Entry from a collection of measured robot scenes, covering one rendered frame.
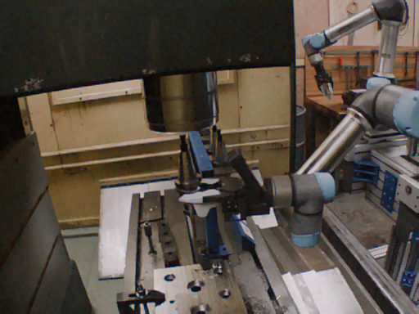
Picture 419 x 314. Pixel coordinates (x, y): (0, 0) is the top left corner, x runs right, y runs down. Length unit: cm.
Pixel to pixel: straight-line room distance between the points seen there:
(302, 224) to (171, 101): 43
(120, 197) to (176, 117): 124
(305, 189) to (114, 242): 112
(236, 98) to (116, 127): 64
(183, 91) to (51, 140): 132
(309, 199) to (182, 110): 36
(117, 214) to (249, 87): 95
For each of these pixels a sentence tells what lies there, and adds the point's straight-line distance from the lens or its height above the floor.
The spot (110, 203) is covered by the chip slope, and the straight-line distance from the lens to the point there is 184.
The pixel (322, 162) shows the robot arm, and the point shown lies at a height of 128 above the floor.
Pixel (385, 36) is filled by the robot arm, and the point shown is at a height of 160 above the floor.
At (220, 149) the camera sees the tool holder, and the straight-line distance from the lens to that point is 107.
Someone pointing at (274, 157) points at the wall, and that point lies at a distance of 195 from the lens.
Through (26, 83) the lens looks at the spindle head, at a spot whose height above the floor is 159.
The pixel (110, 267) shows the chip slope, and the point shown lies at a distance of 163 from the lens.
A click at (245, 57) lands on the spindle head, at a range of 60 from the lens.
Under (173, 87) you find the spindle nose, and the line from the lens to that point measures 63.
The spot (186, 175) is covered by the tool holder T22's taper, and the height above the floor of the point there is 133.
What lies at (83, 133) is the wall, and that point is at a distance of 183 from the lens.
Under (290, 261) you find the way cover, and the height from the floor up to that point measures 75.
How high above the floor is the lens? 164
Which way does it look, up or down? 22 degrees down
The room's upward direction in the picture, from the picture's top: 4 degrees counter-clockwise
